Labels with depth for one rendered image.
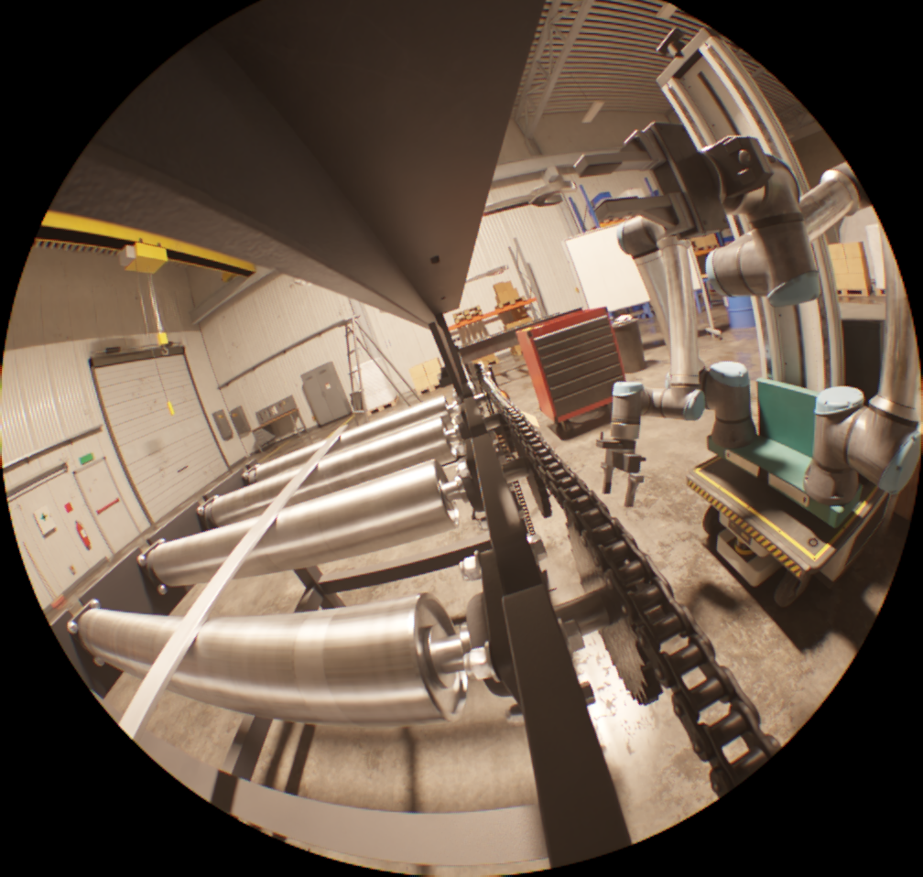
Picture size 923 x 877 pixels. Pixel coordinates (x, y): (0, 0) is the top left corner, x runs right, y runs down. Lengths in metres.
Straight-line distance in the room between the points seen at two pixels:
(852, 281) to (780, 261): 7.82
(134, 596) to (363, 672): 0.83
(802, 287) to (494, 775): 1.26
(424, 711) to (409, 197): 0.32
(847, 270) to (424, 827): 8.43
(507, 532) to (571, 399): 2.47
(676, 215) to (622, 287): 4.64
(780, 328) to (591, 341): 1.76
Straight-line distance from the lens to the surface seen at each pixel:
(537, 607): 0.18
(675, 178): 0.39
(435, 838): 0.32
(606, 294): 4.97
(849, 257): 8.29
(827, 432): 0.98
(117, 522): 9.79
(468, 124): 0.15
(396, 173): 0.17
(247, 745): 1.21
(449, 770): 1.19
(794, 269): 0.51
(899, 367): 0.89
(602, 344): 2.76
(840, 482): 1.04
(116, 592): 1.00
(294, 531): 0.56
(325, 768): 1.41
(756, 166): 0.40
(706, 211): 0.39
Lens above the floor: 1.07
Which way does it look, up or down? 13 degrees down
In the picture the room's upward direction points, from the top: 21 degrees counter-clockwise
